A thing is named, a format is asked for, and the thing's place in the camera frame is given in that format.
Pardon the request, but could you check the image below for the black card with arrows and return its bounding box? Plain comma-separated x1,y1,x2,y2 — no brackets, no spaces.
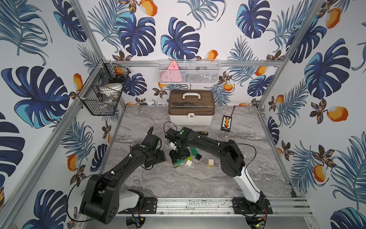
221,115,232,132

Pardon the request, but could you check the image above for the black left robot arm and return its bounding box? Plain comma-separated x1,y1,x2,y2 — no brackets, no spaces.
79,127,166,224

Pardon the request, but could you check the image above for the dark green long brick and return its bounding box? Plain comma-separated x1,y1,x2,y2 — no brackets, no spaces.
173,156,193,168
190,147,198,156

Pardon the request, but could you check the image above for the black square brick centre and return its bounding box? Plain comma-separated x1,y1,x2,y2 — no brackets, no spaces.
195,154,202,160

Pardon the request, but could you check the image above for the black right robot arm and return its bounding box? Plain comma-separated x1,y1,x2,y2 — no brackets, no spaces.
165,127,273,217

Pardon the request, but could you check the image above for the white wire shelf basket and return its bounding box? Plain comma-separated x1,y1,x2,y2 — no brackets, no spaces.
157,60,221,85

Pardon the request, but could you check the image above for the black wire basket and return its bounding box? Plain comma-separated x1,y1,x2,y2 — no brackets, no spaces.
77,60,131,116

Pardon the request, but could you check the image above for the black handle screwdriver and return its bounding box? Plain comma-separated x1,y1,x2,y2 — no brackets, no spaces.
197,131,208,135

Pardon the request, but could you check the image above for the pink triangle sign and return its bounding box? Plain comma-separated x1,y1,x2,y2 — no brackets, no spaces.
160,61,182,84

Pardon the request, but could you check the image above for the brown lid storage box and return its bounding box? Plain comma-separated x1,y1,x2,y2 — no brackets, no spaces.
168,90,215,126

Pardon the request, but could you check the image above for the white object in basket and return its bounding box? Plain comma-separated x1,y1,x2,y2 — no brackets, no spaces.
99,83,123,94

